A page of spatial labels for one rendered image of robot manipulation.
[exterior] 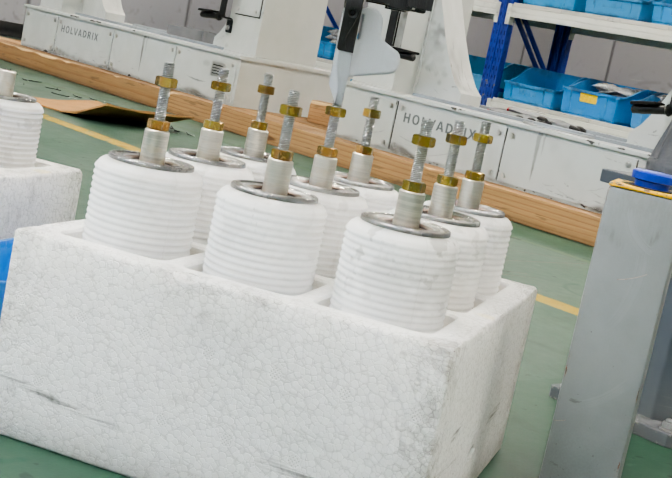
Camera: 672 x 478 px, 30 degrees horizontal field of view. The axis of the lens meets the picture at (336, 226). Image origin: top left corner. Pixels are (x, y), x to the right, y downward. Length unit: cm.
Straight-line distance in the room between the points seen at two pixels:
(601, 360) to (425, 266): 25
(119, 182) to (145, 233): 5
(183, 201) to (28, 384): 20
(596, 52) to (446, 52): 736
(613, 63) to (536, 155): 771
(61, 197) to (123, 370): 45
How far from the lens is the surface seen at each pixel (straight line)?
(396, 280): 99
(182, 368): 103
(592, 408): 119
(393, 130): 393
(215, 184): 118
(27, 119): 144
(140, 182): 107
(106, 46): 527
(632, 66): 1113
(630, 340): 117
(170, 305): 103
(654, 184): 117
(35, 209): 143
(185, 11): 879
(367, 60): 115
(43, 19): 574
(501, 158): 364
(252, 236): 103
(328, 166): 117
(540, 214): 344
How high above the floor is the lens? 39
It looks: 8 degrees down
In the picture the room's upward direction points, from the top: 12 degrees clockwise
